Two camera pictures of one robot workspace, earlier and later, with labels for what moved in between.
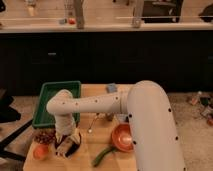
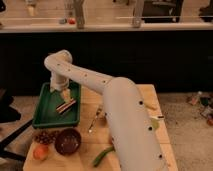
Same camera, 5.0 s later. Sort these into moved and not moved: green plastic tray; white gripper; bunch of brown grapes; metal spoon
Moved: white gripper
Not moved: green plastic tray; metal spoon; bunch of brown grapes
